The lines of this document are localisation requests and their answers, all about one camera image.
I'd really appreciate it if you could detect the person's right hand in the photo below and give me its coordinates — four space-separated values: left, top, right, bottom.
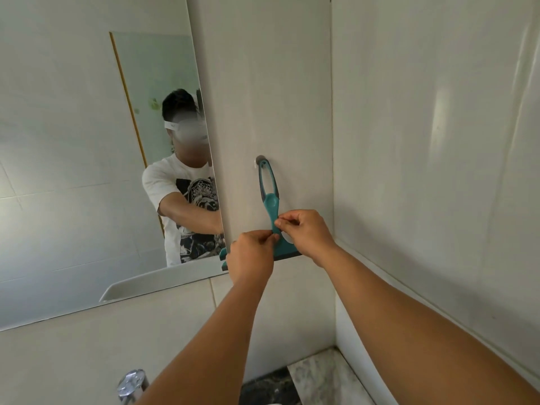
274 209 338 268

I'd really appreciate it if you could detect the person's left hand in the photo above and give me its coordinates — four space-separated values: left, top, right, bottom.
226 229 280 288

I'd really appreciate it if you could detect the teal window squeegee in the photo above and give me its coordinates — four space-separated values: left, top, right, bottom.
219 159 303 272

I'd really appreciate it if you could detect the rectangular wall mirror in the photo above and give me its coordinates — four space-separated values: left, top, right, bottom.
0 0 228 332

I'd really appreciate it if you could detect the person's right forearm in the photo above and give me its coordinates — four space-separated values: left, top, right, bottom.
322 244 540 405

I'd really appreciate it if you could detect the person's left forearm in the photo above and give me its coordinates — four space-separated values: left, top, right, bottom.
134 273 271 405

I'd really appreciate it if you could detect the chrome faucet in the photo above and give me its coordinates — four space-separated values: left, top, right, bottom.
116 369 149 405

